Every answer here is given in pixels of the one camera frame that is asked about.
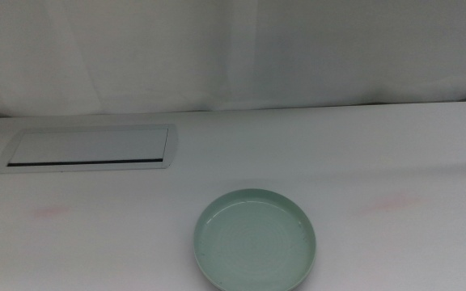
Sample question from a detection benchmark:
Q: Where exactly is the pale green shallow bowl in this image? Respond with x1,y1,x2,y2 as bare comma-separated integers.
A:
193,188,317,291

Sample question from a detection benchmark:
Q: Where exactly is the white backdrop curtain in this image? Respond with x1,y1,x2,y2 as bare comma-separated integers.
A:
0,0,466,119

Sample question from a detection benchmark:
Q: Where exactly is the white rectangular cable hatch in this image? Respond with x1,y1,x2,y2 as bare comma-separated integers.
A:
0,124,179,175

